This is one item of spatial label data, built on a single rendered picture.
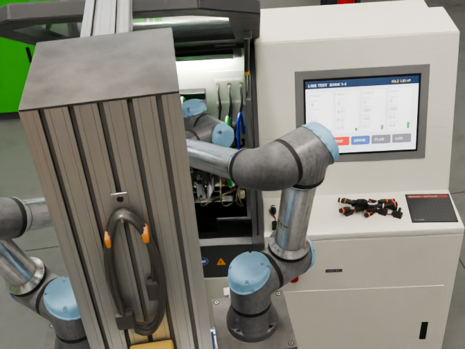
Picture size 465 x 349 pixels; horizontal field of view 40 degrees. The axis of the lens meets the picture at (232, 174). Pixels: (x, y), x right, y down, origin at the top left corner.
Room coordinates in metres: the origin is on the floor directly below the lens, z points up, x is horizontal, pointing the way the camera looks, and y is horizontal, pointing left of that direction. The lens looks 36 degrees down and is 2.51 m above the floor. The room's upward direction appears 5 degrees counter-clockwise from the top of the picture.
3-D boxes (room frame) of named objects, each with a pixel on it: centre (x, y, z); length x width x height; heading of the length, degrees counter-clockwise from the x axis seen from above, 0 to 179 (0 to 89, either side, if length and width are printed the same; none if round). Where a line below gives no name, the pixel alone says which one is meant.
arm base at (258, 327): (1.27, -0.02, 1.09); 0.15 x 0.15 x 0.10
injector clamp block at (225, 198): (1.97, 0.12, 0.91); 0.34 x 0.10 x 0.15; 87
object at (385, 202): (1.79, -0.48, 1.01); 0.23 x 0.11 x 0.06; 87
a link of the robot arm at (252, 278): (1.27, -0.03, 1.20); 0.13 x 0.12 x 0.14; 126
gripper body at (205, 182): (1.66, 0.10, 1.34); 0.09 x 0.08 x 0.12; 171
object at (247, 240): (1.74, 0.26, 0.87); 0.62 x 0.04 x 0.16; 87
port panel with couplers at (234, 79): (2.23, -0.01, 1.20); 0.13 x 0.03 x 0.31; 87
